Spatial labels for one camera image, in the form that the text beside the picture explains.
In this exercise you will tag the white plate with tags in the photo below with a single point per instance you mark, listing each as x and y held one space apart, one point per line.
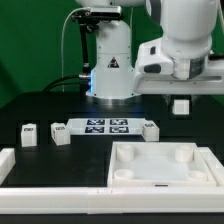
105 126

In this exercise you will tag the white U-shaped obstacle fence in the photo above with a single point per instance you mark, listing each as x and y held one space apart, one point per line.
118 200

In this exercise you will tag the white square tabletop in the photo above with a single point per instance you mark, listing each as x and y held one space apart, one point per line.
158 164

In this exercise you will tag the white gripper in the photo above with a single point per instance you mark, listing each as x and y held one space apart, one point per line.
157 73

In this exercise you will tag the black camera on stand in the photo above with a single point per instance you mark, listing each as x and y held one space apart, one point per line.
88 20

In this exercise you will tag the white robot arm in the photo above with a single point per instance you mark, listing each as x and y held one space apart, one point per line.
184 28

